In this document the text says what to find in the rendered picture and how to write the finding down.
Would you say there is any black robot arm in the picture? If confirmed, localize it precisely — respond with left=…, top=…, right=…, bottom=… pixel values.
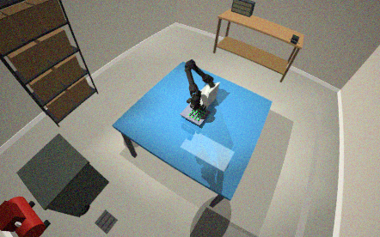
left=184, top=59, right=216, bottom=109

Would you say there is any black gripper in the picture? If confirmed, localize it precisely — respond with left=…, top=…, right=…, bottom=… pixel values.
left=187, top=98, right=206, bottom=111

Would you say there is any grey switch panel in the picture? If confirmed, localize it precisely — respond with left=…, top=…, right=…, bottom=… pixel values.
left=180, top=103, right=210, bottom=125

